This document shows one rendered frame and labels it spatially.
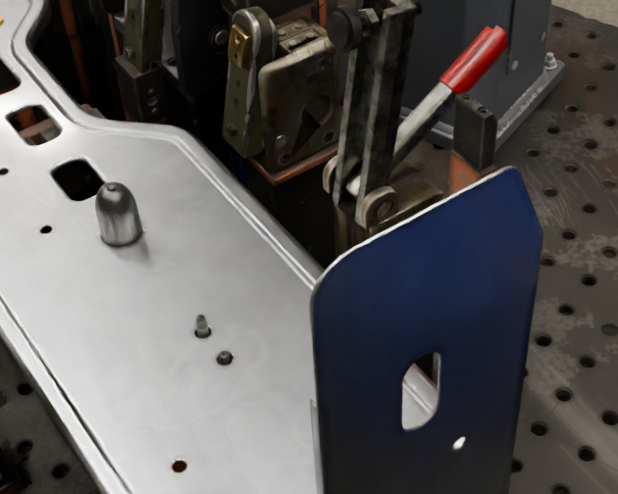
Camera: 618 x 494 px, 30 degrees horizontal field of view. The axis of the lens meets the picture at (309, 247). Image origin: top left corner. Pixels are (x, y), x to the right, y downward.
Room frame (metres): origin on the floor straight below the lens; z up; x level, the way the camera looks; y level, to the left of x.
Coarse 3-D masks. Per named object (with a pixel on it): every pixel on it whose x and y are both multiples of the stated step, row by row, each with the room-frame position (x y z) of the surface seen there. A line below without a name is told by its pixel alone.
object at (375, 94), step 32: (384, 0) 0.62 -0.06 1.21; (416, 0) 0.64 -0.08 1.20; (352, 32) 0.59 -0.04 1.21; (384, 32) 0.60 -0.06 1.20; (352, 64) 0.62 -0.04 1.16; (384, 64) 0.60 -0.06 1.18; (352, 96) 0.62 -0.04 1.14; (384, 96) 0.60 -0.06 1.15; (352, 128) 0.62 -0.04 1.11; (384, 128) 0.60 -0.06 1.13; (352, 160) 0.62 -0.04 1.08; (384, 160) 0.60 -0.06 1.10
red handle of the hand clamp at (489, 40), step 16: (480, 32) 0.68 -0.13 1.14; (496, 32) 0.67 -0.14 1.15; (480, 48) 0.66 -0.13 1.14; (496, 48) 0.66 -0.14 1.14; (464, 64) 0.65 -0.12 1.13; (480, 64) 0.65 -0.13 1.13; (448, 80) 0.65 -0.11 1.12; (464, 80) 0.65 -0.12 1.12; (432, 96) 0.65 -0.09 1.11; (448, 96) 0.64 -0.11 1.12; (416, 112) 0.64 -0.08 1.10; (432, 112) 0.64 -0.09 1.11; (400, 128) 0.63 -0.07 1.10; (416, 128) 0.63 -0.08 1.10; (400, 144) 0.62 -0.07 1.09; (416, 144) 0.63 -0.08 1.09; (400, 160) 0.62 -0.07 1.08; (352, 176) 0.62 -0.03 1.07; (352, 192) 0.60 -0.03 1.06
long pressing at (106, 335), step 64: (0, 0) 0.98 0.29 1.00; (0, 128) 0.78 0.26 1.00; (64, 128) 0.78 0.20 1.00; (128, 128) 0.77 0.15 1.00; (0, 192) 0.70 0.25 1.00; (64, 192) 0.70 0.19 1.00; (192, 192) 0.68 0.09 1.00; (0, 256) 0.63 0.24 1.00; (64, 256) 0.62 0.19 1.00; (128, 256) 0.62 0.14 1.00; (192, 256) 0.61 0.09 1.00; (256, 256) 0.61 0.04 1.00; (0, 320) 0.57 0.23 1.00; (64, 320) 0.56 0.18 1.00; (128, 320) 0.55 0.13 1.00; (192, 320) 0.55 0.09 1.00; (256, 320) 0.55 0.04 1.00; (64, 384) 0.50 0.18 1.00; (128, 384) 0.49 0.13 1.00; (192, 384) 0.49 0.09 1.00; (256, 384) 0.49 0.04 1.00; (128, 448) 0.44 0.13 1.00; (192, 448) 0.44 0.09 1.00; (256, 448) 0.44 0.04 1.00
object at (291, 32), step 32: (288, 32) 0.80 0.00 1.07; (320, 32) 0.79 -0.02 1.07; (288, 64) 0.76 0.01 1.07; (320, 64) 0.77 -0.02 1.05; (288, 96) 0.76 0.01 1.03; (320, 96) 0.78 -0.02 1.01; (288, 128) 0.75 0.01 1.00; (320, 128) 0.77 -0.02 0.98; (256, 160) 0.76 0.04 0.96; (288, 160) 0.75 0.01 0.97; (320, 160) 0.77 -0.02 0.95; (256, 192) 0.77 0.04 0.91; (288, 192) 0.76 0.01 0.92; (320, 192) 0.77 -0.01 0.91; (288, 224) 0.76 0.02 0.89; (320, 224) 0.77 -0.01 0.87; (320, 256) 0.77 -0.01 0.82
